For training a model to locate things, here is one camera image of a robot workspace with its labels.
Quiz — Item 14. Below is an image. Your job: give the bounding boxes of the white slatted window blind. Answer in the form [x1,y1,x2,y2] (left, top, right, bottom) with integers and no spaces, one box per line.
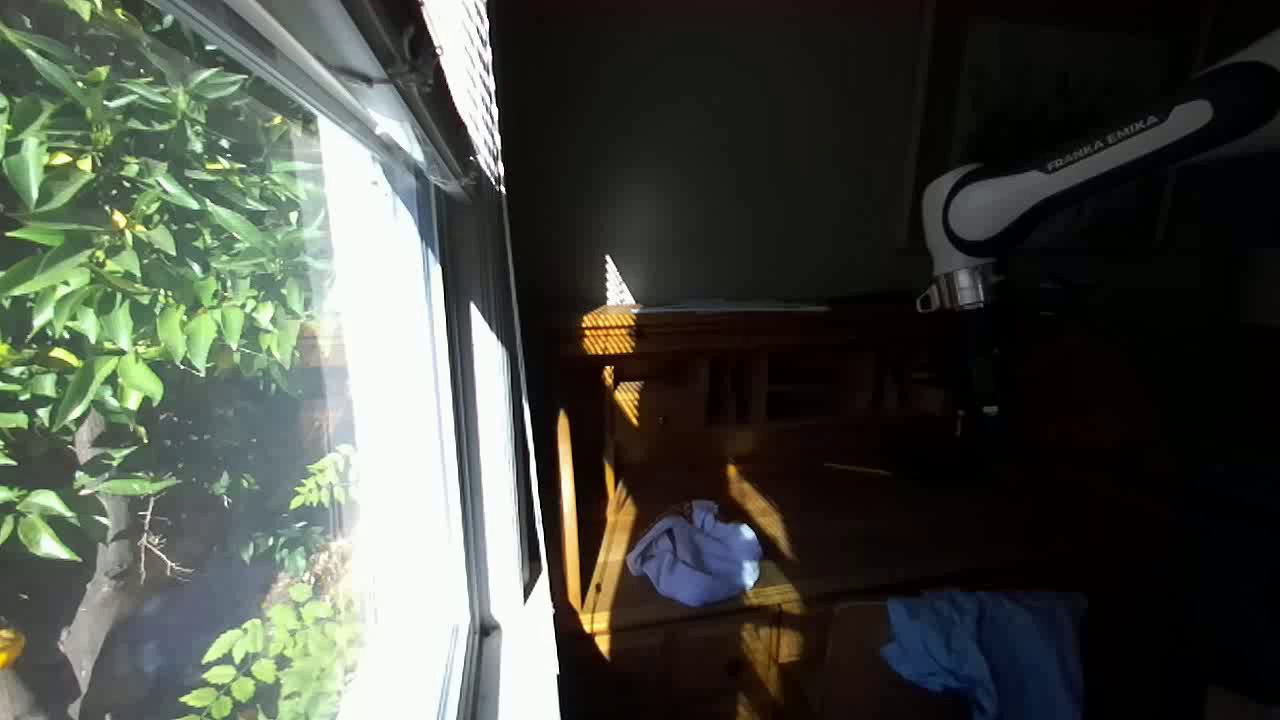
[415,0,514,191]

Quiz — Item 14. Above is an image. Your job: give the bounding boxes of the wooden roll-top desk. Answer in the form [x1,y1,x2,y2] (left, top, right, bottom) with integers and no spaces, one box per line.
[550,295,1186,720]

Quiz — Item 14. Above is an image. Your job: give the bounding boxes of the white paper sheets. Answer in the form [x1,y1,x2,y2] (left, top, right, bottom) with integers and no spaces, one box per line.
[637,295,832,318]

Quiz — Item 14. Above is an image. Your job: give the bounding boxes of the white crumpled cloth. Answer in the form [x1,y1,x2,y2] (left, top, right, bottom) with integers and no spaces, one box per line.
[626,496,769,610]

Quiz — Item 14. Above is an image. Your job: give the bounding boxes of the blue draped cloth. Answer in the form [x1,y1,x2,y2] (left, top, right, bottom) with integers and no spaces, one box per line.
[878,589,1094,720]

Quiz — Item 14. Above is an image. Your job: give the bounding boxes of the green leafy tree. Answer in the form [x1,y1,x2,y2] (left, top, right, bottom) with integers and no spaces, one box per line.
[0,0,363,720]

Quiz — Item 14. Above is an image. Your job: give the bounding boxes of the white window frame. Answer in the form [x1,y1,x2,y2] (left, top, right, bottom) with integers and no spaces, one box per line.
[156,0,565,720]

